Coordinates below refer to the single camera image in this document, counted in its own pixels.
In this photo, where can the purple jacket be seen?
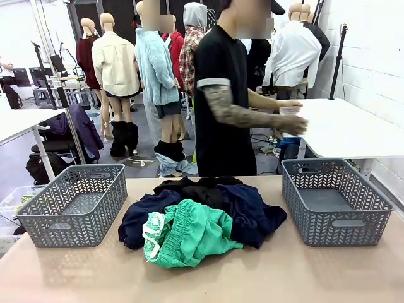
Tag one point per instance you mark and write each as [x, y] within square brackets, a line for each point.
[85, 129]

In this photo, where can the mannequin in white shirt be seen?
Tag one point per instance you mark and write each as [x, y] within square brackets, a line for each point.
[293, 53]

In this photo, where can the blue bag under table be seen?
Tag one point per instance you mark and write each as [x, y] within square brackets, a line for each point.
[288, 145]

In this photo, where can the large white table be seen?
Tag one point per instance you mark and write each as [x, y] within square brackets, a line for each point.
[347, 132]

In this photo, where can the mannequin in plaid hooded shirt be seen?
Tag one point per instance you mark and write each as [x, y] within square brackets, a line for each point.
[189, 63]

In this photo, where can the mannequin in maroon top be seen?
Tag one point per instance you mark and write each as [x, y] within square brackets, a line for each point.
[86, 60]

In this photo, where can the grey step stool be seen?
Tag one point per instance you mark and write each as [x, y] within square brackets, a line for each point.
[41, 96]

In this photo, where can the small pink object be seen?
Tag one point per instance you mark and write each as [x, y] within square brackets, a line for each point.
[290, 110]

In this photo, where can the clear plastic storage bin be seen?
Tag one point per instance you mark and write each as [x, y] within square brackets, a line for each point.
[12, 202]

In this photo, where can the navy blue garment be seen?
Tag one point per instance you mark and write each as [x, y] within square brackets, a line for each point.
[135, 221]
[252, 214]

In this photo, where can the grey plastic lattice basket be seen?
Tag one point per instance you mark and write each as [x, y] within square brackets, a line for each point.
[315, 235]
[38, 227]

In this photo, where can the black post with silver cap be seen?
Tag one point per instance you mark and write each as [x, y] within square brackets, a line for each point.
[62, 94]

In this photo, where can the mannequin in dark patterned jacket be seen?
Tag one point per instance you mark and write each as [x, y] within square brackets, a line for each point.
[260, 63]

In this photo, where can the person's tattooed right forearm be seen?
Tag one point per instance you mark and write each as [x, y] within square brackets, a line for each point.
[249, 120]

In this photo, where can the mannequin in red jacket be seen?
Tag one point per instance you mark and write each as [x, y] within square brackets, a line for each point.
[176, 47]

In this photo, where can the mannequin in light blue fleece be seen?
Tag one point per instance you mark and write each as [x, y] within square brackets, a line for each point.
[156, 72]

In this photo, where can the mannequin in cream jacket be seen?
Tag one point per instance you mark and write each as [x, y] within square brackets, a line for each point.
[115, 66]

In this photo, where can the mannequin in black white jacket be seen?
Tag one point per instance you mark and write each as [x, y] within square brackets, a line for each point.
[320, 41]

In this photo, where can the black and denim dropped trousers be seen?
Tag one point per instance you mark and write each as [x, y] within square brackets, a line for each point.
[170, 151]

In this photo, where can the black backpack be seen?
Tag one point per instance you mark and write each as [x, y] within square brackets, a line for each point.
[41, 167]

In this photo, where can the tall black tripod stand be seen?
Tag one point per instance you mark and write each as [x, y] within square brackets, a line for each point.
[338, 63]

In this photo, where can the person in black T-shirt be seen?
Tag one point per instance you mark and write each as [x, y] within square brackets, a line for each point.
[221, 94]

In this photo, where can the white mannequin base stand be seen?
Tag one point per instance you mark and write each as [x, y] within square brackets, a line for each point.
[142, 162]

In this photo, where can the white table with slanted leg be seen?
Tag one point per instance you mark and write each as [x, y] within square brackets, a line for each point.
[19, 123]

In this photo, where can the person's left hand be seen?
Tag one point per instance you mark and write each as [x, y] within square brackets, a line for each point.
[290, 103]

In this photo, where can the background person in white shirt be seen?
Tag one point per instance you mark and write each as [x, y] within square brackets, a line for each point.
[6, 71]

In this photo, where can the black garment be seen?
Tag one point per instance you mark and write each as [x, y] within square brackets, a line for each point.
[202, 192]

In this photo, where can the person's left forearm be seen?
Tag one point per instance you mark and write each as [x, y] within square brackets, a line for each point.
[262, 99]

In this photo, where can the black office chair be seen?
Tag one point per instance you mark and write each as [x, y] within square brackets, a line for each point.
[53, 146]

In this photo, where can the black computer monitor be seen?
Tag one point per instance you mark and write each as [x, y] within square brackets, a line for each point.
[22, 77]

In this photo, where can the person's right hand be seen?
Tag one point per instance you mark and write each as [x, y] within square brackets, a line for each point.
[292, 124]

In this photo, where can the black trousers at mannequin feet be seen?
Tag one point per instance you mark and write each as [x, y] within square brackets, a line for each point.
[124, 139]

